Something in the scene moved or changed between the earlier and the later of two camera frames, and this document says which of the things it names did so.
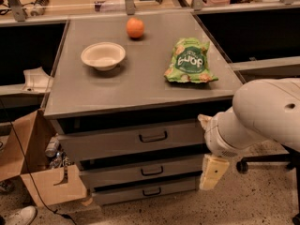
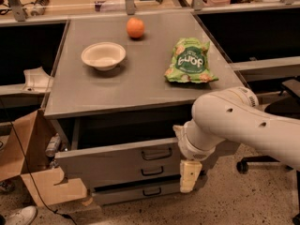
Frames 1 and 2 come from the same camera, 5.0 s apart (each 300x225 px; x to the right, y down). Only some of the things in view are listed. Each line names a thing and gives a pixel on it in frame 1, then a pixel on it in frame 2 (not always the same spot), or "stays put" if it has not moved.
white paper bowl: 103,55 stays put
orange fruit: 135,27 stays put
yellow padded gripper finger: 205,121 -> 178,129
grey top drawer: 134,142 -> 121,157
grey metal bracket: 37,81 stays put
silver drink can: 52,147 stays put
